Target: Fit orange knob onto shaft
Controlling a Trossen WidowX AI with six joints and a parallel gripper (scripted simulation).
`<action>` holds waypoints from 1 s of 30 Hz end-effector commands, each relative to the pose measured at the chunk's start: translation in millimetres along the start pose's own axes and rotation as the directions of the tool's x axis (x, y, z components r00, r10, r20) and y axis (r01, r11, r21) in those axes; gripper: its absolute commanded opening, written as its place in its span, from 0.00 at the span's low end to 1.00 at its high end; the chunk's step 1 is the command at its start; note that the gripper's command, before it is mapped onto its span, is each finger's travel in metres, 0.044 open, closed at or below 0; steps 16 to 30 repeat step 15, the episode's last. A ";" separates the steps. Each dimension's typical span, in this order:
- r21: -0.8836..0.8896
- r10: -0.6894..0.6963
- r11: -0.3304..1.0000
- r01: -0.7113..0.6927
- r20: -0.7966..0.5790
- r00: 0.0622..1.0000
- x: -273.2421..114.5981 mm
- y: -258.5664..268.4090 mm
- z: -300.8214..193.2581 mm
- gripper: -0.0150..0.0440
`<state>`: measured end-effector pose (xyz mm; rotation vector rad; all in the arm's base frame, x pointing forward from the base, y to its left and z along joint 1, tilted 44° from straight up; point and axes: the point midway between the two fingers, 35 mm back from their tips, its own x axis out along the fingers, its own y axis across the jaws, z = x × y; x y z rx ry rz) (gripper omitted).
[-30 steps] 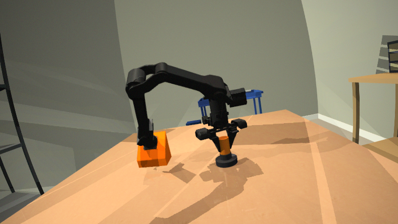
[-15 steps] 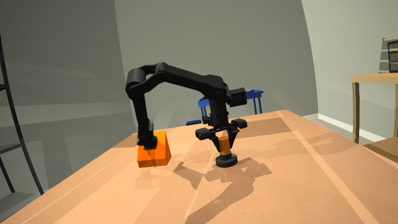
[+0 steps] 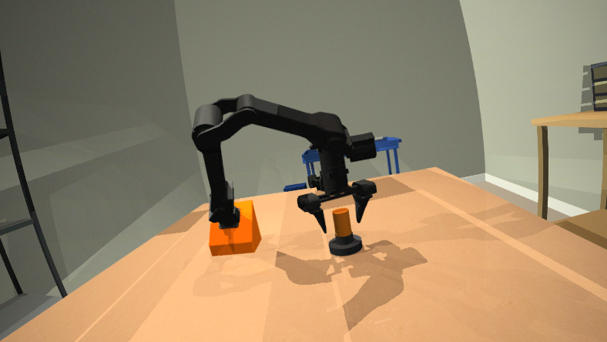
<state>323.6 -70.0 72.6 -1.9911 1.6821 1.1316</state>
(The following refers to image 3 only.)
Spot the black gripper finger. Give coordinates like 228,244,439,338
353,194,372,223
309,209,327,233

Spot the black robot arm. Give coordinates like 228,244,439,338
192,94,377,229

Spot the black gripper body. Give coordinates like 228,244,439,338
297,164,377,213

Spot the dark grey round pedestal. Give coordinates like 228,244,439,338
328,231,362,257

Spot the orange cylinder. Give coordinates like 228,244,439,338
332,208,352,236

